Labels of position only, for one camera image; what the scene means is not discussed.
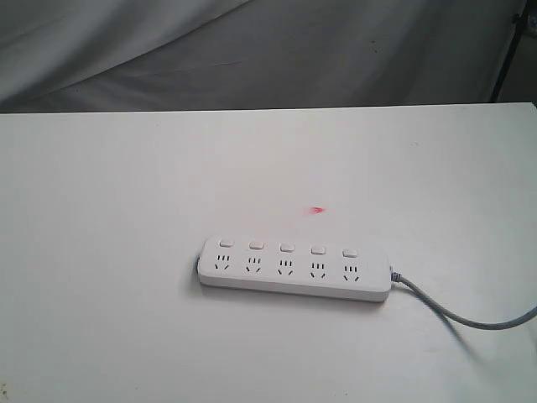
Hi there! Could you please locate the grey backdrop cloth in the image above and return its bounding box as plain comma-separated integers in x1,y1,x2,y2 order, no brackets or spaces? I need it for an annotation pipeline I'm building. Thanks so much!
1,1,524,113

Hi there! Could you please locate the grey power cord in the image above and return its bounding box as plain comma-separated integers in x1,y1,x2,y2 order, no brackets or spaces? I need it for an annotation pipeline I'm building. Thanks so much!
388,264,537,332

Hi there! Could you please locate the white five-outlet power strip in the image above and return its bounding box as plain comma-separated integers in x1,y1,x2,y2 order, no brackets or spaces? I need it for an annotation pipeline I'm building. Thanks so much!
197,235,392,302

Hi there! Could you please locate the black tripod stand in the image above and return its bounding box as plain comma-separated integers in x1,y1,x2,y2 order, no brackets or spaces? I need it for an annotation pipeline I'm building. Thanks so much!
488,0,531,103

